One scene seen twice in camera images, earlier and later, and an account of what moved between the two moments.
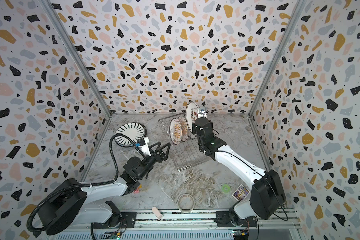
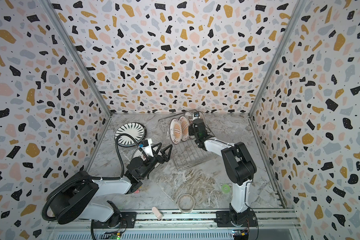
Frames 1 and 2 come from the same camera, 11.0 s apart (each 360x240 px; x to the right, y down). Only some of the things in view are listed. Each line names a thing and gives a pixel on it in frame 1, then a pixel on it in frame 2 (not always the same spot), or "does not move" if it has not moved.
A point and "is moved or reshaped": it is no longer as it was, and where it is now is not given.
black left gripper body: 152,159 does not move
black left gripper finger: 152,152 does not move
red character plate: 192,113 is moved or reshaped
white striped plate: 135,131 does not move
